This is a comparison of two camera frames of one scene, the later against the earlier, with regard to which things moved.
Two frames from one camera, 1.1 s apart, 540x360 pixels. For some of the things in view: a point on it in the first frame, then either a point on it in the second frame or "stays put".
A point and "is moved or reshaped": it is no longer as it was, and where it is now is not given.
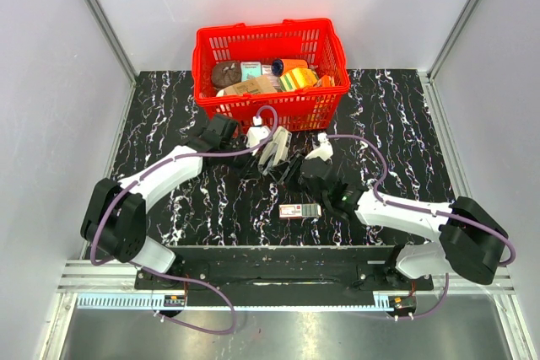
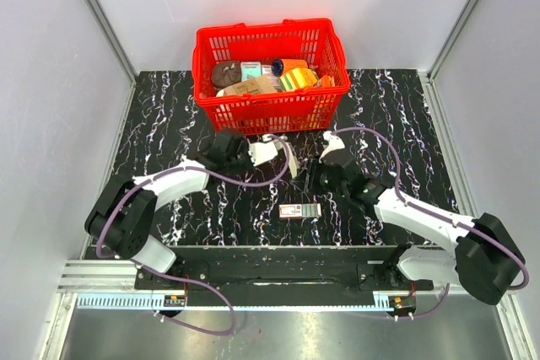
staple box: (288, 211) stays put
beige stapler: (278, 149) is moved or reshaped
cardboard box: (260, 84) stays put
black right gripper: (290, 169) -> (307, 180)
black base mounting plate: (285, 276) stays put
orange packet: (326, 81) stays put
